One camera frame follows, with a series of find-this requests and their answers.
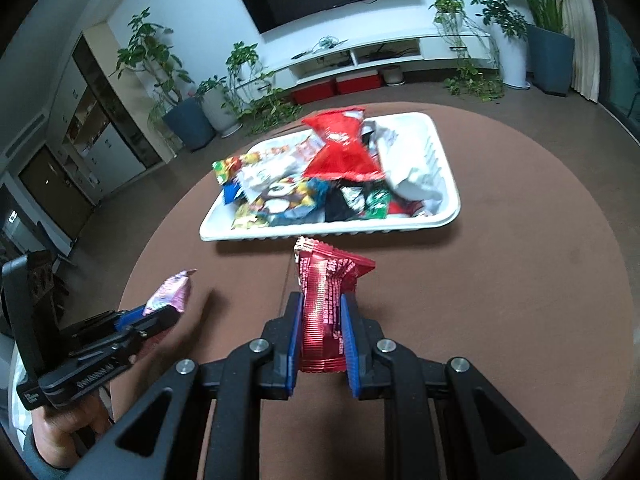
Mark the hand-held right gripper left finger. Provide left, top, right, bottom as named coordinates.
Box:
left=65, top=290, right=306, bottom=480

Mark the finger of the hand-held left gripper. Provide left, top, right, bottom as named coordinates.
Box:
left=127, top=309, right=182, bottom=357
left=112, top=307, right=153, bottom=333

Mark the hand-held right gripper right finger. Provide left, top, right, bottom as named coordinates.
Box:
left=340, top=292, right=581, bottom=480

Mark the pink snack packet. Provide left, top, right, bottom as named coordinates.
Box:
left=134, top=269, right=197, bottom=361

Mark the dark red snack packet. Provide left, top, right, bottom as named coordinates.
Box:
left=294, top=236, right=376, bottom=373

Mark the blue panda snack bag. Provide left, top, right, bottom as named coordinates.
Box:
left=265, top=177, right=331, bottom=226

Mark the white plastic tray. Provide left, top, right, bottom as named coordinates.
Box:
left=199, top=111, right=461, bottom=242

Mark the person's left forearm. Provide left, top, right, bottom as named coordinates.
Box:
left=22, top=425, right=71, bottom=480

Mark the person's left hand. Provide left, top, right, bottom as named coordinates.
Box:
left=31, top=382, right=118, bottom=468

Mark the dark door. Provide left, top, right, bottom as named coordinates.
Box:
left=17, top=145, right=93, bottom=241

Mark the pile of snack packets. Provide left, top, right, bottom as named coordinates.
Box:
left=212, top=106, right=441, bottom=228

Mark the wooden glass-front cabinet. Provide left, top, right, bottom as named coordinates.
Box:
left=47, top=27, right=163, bottom=206

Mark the blue-grey plant pot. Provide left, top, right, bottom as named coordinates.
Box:
left=526, top=24, right=576, bottom=97
left=161, top=97, right=217, bottom=152

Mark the white plant pot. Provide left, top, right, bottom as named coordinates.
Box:
left=199, top=84, right=244, bottom=137
left=492, top=35, right=532, bottom=90

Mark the trailing vine plant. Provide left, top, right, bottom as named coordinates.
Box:
left=195, top=41, right=303, bottom=136
left=429, top=0, right=505, bottom=102

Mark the red storage box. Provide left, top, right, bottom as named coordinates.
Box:
left=291, top=79, right=337, bottom=106
left=336, top=72, right=383, bottom=95

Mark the leafy green plant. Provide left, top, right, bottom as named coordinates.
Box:
left=116, top=7, right=196, bottom=126

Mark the white television cabinet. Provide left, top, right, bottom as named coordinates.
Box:
left=260, top=32, right=493, bottom=88

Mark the bushy green plant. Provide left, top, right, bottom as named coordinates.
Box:
left=471, top=0, right=528, bottom=38

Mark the beige curtain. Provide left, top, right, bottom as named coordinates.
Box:
left=570, top=0, right=608, bottom=103

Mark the glass sliding door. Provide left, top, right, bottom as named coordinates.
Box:
left=595, top=0, right=640, bottom=136

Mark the tangle of cables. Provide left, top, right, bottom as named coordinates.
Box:
left=310, top=36, right=347, bottom=53

